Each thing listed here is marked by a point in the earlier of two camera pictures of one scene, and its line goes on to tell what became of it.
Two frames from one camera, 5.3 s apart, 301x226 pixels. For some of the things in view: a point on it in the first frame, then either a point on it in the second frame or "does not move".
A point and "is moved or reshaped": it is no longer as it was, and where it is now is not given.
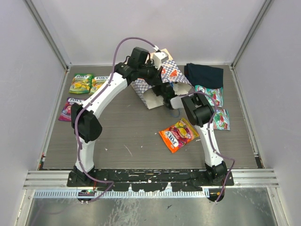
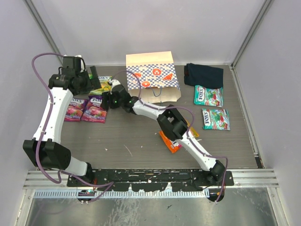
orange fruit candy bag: (176, 137) does not move
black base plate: (183, 180) does not move
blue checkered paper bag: (170, 73) is moved or reshaped
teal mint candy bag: (221, 120) does not move
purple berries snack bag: (66, 114) does not move
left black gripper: (156, 78) to (91, 84)
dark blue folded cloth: (205, 76) does not move
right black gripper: (155, 89) to (107, 96)
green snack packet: (214, 95) does not move
